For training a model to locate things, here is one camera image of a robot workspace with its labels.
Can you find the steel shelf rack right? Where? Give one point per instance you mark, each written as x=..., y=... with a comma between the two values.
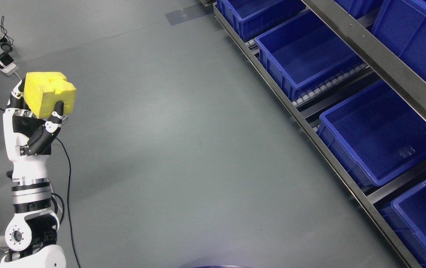
x=352, y=73

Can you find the blue bin top far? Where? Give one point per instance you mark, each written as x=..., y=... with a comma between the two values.
x=249, y=18

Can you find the blue bin upper far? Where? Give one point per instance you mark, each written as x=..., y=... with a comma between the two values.
x=359, y=8

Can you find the white power strip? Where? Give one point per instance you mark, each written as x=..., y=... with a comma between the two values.
x=7, y=65

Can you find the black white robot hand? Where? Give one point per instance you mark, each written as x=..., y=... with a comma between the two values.
x=28, y=138

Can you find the blue bin upper right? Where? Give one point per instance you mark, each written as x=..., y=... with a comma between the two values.
x=401, y=27

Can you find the yellow foam block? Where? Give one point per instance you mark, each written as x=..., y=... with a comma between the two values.
x=42, y=90

